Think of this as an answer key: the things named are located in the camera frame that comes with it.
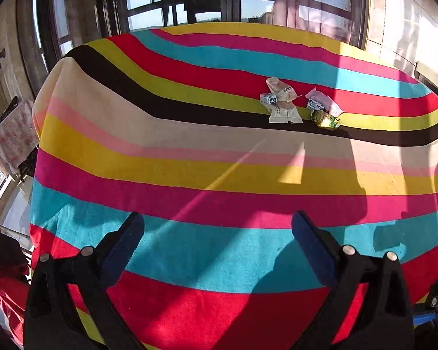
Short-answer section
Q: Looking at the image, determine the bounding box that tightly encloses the clear pinkish snack packet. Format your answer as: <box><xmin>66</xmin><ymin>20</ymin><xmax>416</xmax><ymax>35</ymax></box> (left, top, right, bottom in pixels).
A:
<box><xmin>265</xmin><ymin>76</ymin><xmax>296</xmax><ymax>101</ymax></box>

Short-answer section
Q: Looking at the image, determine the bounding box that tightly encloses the green snack packet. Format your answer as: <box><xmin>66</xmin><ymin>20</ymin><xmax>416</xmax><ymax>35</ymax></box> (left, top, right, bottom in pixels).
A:
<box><xmin>310</xmin><ymin>111</ymin><xmax>342</xmax><ymax>131</ymax></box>

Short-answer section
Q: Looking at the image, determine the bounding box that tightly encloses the pink snack packet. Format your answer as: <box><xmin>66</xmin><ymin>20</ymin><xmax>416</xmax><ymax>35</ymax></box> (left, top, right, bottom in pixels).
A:
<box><xmin>305</xmin><ymin>87</ymin><xmax>344</xmax><ymax>117</ymax></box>

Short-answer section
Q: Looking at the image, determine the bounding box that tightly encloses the striped colourful blanket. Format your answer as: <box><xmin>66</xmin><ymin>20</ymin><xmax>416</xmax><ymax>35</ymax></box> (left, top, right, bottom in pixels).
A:
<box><xmin>28</xmin><ymin>22</ymin><xmax>438</xmax><ymax>350</ymax></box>

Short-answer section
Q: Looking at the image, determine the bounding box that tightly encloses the floral cloth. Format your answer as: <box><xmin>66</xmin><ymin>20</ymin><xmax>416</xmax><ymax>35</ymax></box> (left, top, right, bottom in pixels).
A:
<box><xmin>0</xmin><ymin>98</ymin><xmax>41</xmax><ymax>174</ymax></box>

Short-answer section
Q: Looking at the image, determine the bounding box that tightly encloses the white ledge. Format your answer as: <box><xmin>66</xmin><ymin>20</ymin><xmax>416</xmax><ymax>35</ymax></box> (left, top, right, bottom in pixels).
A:
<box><xmin>414</xmin><ymin>60</ymin><xmax>438</xmax><ymax>100</ymax></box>

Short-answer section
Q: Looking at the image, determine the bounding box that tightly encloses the red cloth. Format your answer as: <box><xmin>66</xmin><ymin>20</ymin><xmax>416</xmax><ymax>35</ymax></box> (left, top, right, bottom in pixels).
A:
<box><xmin>0</xmin><ymin>164</ymin><xmax>34</xmax><ymax>347</ymax></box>

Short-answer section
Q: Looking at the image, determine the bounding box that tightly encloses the clear pale biscuit packet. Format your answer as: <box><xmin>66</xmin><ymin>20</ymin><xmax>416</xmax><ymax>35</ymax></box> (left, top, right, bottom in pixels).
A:
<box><xmin>268</xmin><ymin>101</ymin><xmax>304</xmax><ymax>125</ymax></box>

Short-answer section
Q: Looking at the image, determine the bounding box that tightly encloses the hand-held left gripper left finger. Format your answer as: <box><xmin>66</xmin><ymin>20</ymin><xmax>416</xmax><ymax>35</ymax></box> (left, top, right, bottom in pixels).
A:
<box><xmin>24</xmin><ymin>211</ymin><xmax>145</xmax><ymax>350</ymax></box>

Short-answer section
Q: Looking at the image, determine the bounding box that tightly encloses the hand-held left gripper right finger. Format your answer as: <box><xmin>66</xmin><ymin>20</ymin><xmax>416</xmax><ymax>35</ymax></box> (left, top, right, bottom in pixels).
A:
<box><xmin>291</xmin><ymin>210</ymin><xmax>414</xmax><ymax>350</ymax></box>

